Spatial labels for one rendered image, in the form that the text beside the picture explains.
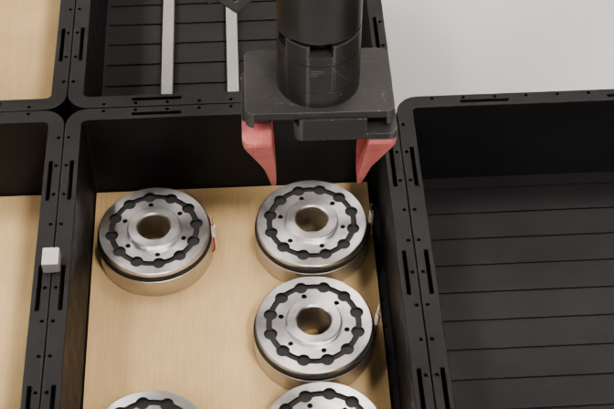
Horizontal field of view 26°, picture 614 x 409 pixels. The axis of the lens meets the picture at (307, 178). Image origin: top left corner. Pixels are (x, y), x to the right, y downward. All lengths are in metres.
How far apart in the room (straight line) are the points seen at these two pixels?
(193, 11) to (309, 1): 0.63
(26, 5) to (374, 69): 0.64
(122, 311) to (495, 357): 0.33
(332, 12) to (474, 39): 0.79
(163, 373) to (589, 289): 0.39
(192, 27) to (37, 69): 0.17
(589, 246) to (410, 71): 0.41
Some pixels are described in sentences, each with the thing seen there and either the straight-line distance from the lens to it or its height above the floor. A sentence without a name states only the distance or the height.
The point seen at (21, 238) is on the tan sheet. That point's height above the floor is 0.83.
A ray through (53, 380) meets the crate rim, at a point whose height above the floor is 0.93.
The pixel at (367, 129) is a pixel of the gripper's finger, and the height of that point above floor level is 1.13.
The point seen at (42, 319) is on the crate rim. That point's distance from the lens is 1.09.
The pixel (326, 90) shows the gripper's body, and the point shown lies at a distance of 0.89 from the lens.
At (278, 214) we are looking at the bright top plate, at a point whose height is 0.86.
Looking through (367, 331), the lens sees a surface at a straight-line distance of 1.14.
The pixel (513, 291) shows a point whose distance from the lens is 1.22.
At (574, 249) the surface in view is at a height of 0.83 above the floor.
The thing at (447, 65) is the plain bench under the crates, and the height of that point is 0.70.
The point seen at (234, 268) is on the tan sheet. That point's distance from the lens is 1.22.
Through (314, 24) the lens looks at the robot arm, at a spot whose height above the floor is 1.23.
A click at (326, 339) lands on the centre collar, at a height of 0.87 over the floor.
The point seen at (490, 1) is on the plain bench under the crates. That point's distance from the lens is 1.68.
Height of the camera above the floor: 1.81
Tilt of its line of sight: 50 degrees down
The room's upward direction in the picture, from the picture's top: straight up
